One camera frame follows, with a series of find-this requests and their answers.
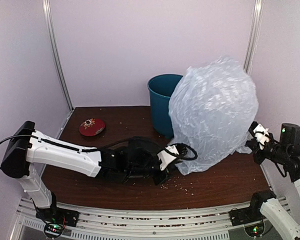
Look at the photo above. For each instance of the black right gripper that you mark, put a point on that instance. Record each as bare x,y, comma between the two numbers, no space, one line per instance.
259,158

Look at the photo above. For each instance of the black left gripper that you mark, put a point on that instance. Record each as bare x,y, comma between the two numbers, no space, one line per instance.
170,171

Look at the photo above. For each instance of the translucent blue trash bag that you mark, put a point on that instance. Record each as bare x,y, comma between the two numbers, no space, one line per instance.
211,110

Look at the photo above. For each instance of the teal plastic trash bin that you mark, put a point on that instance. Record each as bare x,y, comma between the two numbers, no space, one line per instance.
160,89

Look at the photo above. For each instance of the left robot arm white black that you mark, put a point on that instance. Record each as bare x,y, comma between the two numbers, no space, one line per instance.
135,157

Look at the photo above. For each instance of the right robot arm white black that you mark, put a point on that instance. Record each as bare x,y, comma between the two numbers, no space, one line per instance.
285,154

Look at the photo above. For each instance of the red floral round dish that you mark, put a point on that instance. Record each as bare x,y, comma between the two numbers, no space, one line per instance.
92,127

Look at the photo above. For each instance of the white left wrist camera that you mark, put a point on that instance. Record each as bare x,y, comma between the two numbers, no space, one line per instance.
170,154

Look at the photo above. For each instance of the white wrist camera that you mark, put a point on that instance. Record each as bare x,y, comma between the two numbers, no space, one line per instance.
260,134
170,154

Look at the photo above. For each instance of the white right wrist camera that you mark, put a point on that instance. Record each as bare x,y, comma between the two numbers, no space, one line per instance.
260,134

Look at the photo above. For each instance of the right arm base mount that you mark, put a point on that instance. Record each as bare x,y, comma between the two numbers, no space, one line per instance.
252,221

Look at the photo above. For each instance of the aluminium front rail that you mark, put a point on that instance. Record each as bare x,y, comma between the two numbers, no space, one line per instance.
209,223

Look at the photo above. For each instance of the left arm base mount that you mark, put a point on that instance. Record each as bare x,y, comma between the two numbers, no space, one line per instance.
56,220

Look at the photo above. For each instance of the aluminium corner post right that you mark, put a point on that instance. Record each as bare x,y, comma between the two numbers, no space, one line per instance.
253,36

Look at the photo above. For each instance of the aluminium corner post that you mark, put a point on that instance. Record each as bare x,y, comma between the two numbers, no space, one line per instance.
253,36
55,53

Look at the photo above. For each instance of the aluminium corner post left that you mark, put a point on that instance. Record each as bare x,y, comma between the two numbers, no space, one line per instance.
55,53

